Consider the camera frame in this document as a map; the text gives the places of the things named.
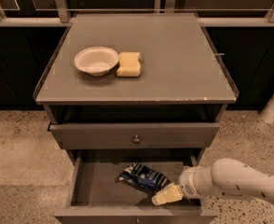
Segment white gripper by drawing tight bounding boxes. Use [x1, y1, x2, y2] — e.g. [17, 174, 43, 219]
[152, 166, 212, 205]

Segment blue chip bag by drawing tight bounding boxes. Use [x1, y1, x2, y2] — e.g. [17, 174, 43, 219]
[116, 162, 171, 192]

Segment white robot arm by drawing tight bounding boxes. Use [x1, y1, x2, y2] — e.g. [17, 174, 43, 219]
[154, 110, 274, 205]

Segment round metal drawer knob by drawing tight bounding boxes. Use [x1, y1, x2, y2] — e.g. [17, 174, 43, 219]
[132, 135, 141, 144]

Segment grey open middle drawer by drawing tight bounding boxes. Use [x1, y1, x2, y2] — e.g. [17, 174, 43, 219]
[55, 149, 217, 224]

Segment grey drawer cabinet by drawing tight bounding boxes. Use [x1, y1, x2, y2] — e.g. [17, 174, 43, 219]
[34, 14, 239, 164]

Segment grey top drawer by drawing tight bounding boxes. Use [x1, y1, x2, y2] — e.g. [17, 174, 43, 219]
[49, 122, 219, 149]

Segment yellow sponge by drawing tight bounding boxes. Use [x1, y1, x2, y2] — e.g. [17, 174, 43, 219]
[116, 52, 141, 77]

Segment white paper bowl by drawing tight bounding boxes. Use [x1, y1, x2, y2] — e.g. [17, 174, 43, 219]
[74, 47, 119, 77]

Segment metal railing frame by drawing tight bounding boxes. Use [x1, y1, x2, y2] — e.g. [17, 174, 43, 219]
[0, 0, 274, 27]

